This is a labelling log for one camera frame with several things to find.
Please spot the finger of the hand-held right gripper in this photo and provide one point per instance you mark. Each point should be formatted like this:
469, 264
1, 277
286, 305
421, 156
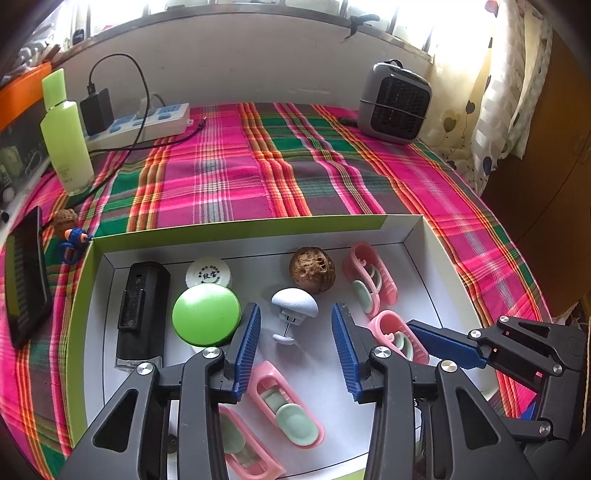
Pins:
443, 341
540, 427

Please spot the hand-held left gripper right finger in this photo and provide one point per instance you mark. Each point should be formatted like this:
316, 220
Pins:
344, 350

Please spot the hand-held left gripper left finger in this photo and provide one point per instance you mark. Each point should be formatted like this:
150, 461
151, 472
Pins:
247, 350

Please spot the pink plastic clip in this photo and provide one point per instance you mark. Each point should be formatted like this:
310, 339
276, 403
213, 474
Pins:
358, 256
388, 321
267, 371
258, 466

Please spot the green and white cardboard box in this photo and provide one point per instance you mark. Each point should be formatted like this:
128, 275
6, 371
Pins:
300, 378

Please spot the green-topped white knob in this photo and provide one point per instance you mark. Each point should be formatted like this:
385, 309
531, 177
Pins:
205, 314

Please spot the white mushroom-shaped gadget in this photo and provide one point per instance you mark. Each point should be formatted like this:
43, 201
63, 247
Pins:
293, 302

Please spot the small white round jar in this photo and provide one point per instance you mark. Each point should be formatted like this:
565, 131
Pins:
207, 272

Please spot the black handheld device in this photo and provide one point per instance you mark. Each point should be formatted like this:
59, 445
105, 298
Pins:
143, 314

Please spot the brown wooden wardrobe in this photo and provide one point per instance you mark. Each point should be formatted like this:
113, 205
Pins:
554, 184

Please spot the blue orange key charm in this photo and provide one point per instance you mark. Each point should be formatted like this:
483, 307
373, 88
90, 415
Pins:
76, 236

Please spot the black smartphone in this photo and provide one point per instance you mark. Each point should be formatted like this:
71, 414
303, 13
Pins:
27, 286

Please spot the heart print curtain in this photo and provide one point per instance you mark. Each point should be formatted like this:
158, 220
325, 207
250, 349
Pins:
498, 115

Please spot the grey small fan heater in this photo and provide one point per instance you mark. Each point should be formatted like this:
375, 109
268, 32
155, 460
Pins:
397, 106

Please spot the white blue power strip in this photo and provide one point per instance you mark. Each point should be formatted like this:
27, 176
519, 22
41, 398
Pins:
161, 120

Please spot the light green plastic bottle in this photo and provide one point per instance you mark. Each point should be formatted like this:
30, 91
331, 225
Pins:
67, 143

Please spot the black charger plug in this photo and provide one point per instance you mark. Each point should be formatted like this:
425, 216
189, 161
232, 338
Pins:
97, 110

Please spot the clear storage case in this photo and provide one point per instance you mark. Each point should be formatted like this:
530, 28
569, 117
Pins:
18, 152

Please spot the black clip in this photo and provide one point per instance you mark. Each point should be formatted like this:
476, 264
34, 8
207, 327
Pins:
364, 19

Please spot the orange plastic tray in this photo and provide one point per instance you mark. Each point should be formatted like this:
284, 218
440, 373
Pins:
23, 99

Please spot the small black object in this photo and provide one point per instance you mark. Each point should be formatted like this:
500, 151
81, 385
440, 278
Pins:
78, 34

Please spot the window frame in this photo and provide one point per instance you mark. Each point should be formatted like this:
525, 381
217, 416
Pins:
231, 11

